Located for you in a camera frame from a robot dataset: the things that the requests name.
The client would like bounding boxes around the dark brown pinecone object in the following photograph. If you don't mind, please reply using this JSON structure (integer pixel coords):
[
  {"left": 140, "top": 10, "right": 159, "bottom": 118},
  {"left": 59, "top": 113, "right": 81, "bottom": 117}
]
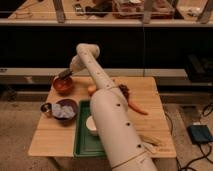
[{"left": 119, "top": 84, "right": 129, "bottom": 99}]

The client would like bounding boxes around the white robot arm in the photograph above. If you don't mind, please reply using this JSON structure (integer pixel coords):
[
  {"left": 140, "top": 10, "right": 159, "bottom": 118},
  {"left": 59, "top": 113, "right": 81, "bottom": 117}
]
[{"left": 70, "top": 43, "right": 157, "bottom": 171}]

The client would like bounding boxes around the dark purple bowl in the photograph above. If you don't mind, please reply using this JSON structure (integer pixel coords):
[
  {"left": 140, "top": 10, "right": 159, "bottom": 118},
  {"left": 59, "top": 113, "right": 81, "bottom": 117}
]
[{"left": 52, "top": 99, "right": 78, "bottom": 124}]

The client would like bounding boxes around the small metal cup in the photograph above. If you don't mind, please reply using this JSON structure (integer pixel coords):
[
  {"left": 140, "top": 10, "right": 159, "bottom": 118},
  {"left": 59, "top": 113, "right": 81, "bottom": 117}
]
[{"left": 40, "top": 103, "right": 52, "bottom": 117}]

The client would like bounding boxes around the black power adapter box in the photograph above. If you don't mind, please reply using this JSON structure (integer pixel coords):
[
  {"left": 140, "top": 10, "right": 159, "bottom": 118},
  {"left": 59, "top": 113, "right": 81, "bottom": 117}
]
[{"left": 187, "top": 125, "right": 213, "bottom": 144}]

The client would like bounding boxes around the orange fruit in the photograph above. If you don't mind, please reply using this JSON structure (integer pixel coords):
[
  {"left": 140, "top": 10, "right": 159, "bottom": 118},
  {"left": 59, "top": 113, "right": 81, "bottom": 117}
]
[{"left": 88, "top": 85, "right": 97, "bottom": 96}]

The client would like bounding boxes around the green plastic tray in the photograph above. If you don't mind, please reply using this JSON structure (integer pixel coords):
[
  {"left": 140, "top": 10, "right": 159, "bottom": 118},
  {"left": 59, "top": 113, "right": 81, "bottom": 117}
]
[{"left": 73, "top": 100, "right": 105, "bottom": 157}]

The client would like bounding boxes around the orange carrot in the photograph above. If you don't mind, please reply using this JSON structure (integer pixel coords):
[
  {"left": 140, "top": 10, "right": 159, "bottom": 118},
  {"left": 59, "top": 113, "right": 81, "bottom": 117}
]
[{"left": 128, "top": 100, "right": 148, "bottom": 115}]

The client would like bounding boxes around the red bowl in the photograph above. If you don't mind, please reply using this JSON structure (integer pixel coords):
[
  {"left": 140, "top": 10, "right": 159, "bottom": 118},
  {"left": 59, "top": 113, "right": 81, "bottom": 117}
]
[{"left": 53, "top": 77, "right": 73, "bottom": 94}]

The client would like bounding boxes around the wooden table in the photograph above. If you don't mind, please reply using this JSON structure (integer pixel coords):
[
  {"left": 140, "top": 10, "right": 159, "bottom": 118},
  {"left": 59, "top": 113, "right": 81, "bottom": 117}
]
[{"left": 28, "top": 77, "right": 176, "bottom": 158}]

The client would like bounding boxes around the white cup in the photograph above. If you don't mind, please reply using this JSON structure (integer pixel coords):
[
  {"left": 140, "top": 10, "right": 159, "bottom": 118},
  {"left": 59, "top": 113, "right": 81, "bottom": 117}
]
[{"left": 86, "top": 116, "right": 98, "bottom": 136}]

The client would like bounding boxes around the crumpled white cloth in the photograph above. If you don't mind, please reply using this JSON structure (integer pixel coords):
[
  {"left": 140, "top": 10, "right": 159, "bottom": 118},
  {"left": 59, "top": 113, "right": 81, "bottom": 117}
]
[{"left": 52, "top": 104, "right": 75, "bottom": 119}]

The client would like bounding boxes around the black floor cable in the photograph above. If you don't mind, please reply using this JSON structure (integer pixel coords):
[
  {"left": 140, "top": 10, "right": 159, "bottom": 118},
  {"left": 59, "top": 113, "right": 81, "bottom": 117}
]
[{"left": 164, "top": 103, "right": 213, "bottom": 171}]

